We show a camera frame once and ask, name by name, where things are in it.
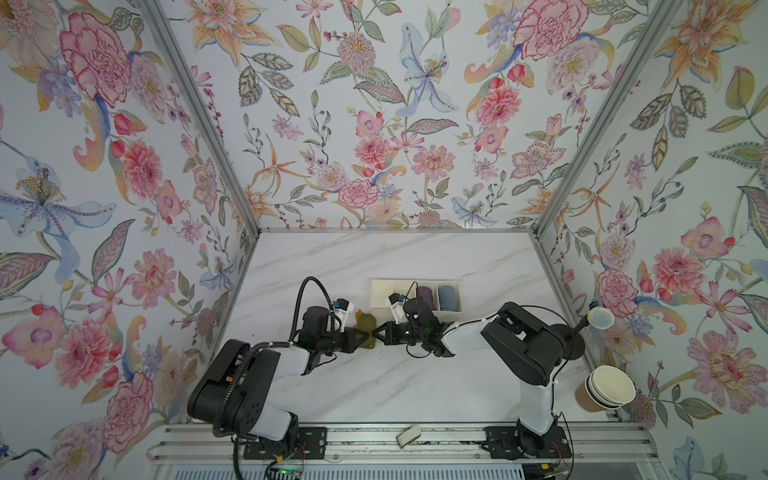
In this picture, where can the aluminium corner frame post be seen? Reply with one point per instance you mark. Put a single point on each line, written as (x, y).
(656, 24)
(163, 35)

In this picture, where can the purple rolled sock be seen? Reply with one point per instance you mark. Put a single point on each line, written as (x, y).
(425, 294)

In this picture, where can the aluminium corner frame post left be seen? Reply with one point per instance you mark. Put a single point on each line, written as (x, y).
(163, 35)

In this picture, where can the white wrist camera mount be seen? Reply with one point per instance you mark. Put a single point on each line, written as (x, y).
(343, 314)
(396, 304)

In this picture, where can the aluminium corner frame post right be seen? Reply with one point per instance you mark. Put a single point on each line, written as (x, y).
(656, 24)

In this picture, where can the blue rolled sock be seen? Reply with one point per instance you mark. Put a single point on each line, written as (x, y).
(448, 298)

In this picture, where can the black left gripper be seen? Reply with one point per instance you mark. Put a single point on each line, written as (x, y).
(348, 339)

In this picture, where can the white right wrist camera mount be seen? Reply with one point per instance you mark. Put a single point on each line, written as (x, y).
(396, 304)

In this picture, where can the black stand shower head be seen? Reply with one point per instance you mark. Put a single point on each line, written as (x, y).
(598, 317)

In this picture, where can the stacked paper cups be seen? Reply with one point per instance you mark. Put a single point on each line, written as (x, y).
(606, 388)

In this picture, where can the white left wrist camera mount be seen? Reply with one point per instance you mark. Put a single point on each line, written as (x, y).
(343, 314)

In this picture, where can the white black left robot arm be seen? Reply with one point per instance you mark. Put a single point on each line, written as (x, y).
(232, 394)

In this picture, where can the cream plastic divided organizer tray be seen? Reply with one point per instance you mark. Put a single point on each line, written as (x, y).
(380, 289)

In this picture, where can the green striped sock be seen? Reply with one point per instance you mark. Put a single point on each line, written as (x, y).
(367, 323)

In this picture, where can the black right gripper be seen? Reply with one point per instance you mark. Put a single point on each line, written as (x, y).
(390, 337)

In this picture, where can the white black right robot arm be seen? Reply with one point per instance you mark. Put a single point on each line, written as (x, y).
(530, 348)

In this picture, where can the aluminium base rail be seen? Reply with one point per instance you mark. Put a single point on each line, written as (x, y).
(347, 443)

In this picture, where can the small grey tag on rail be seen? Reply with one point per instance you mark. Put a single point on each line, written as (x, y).
(409, 436)

